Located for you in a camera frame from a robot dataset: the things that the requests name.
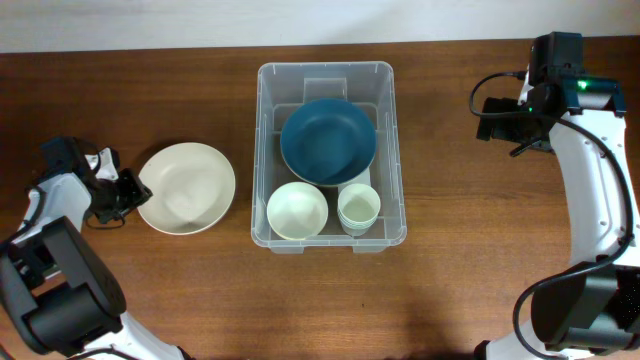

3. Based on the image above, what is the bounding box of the beige plate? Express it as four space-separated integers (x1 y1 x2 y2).
282 155 376 187
138 142 236 236

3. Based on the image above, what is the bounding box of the white bowl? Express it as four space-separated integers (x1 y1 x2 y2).
267 182 329 240

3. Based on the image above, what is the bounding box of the dark blue plate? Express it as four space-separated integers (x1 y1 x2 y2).
280 98 378 158

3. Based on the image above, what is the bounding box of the white cup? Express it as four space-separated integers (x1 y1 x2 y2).
338 184 381 226

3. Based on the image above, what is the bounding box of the grey cup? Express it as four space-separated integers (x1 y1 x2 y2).
343 227 369 237

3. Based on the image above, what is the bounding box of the mint green cup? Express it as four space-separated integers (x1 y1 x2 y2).
340 217 377 234

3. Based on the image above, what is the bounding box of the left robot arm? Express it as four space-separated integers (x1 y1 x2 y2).
1 136 189 360

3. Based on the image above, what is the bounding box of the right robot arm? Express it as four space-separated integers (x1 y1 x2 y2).
474 32 639 359

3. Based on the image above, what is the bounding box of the clear plastic storage bin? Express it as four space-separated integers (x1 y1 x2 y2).
251 61 407 254

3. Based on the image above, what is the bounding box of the white label in bin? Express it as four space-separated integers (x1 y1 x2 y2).
338 168 371 190

